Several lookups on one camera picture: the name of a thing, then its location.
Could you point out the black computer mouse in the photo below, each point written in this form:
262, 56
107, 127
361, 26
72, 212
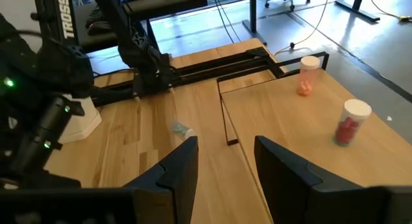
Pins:
96, 27

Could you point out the black office desk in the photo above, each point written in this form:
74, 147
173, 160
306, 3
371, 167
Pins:
161, 3

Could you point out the teal pill bottle white cap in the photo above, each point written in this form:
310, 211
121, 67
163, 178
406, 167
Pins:
181, 130

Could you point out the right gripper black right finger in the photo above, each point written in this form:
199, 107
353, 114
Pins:
289, 192

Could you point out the wooden shelf black metal frame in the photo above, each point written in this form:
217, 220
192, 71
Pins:
289, 127

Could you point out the black aluminium table frame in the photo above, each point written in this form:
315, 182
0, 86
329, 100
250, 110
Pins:
209, 68

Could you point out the red pill bottle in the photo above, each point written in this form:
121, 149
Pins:
349, 127

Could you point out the pink pill bottle white cap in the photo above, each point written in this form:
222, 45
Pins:
307, 79

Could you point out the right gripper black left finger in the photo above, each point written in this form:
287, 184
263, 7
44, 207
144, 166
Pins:
174, 185

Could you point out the white hexagonal planter pot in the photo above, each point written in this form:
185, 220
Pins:
83, 124

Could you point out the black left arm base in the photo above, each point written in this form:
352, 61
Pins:
151, 82

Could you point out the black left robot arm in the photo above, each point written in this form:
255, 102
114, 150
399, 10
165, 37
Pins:
64, 14

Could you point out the black desk foot bar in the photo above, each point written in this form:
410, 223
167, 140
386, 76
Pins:
357, 6
252, 11

